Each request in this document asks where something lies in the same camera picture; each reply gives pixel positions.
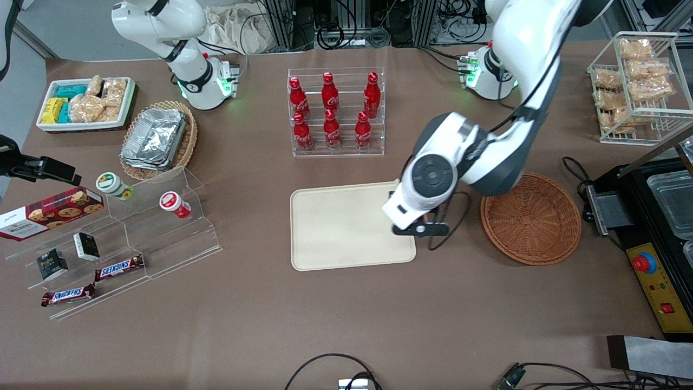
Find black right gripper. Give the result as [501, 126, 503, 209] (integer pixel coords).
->
[11, 155, 82, 186]

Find white rectangular snack tray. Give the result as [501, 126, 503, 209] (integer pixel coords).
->
[36, 77, 136, 133]

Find beige plastic tray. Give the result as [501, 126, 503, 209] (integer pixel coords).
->
[290, 181, 417, 272]

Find round brown wicker basket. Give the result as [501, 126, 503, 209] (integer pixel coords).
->
[480, 172, 583, 267]

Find oval light wicker basket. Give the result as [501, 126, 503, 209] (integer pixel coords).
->
[120, 100, 199, 183]

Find red cookie box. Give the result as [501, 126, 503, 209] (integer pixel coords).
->
[0, 186, 105, 242]

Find yellow snack packet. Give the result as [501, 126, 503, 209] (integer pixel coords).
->
[42, 97, 66, 125]

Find green lid cup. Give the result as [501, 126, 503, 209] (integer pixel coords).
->
[96, 172, 135, 202]

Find small black box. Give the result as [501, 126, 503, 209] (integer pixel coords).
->
[36, 248, 69, 281]
[73, 232, 101, 262]

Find clear acrylic bottle rack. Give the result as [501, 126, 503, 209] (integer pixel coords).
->
[287, 67, 386, 158]

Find stacked foil containers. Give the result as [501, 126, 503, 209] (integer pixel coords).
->
[120, 108, 188, 172]

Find red cola bottle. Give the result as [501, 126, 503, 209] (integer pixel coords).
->
[292, 113, 315, 152]
[355, 111, 373, 150]
[323, 109, 343, 150]
[363, 71, 382, 119]
[322, 72, 340, 115]
[289, 76, 311, 120]

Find snickers bar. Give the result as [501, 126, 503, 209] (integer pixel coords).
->
[94, 254, 146, 282]
[41, 283, 97, 308]

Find red lid cup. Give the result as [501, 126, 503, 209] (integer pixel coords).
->
[159, 191, 192, 219]

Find clear acrylic tiered stand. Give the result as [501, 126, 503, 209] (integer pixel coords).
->
[2, 166, 223, 322]

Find black sealing machine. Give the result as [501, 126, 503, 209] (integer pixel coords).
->
[584, 126, 693, 342]

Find red emergency button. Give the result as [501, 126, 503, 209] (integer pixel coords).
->
[633, 251, 657, 275]

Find bagged cracker pack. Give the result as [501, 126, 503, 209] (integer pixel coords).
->
[628, 77, 675, 103]
[594, 69, 624, 90]
[611, 107, 655, 134]
[626, 58, 673, 80]
[593, 89, 629, 112]
[618, 37, 655, 61]

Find beige cloth bag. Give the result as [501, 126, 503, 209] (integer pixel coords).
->
[202, 4, 272, 55]

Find yellow control panel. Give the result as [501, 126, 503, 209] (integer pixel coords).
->
[625, 243, 693, 334]

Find clear plastic container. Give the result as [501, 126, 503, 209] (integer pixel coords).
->
[646, 170, 693, 240]

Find grey black flat plate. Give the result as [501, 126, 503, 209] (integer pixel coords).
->
[606, 334, 693, 380]

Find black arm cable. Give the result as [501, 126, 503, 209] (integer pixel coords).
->
[426, 190, 472, 251]

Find black right wrist mount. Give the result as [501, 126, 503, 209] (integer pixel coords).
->
[0, 134, 21, 178]

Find black hanging strap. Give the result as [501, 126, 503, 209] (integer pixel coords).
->
[0, 0, 23, 82]

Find black machine power cable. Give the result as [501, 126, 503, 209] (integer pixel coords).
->
[561, 155, 597, 224]

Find black cable connector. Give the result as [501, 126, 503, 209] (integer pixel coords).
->
[497, 363, 527, 390]

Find black looped cable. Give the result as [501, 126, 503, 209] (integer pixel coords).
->
[284, 353, 383, 390]

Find aluminium frame post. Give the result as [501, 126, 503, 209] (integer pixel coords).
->
[264, 0, 296, 53]
[414, 0, 440, 47]

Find coiled black cable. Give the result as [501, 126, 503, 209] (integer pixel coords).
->
[316, 23, 345, 50]

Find white wire basket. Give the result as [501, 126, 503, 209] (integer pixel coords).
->
[587, 31, 693, 146]

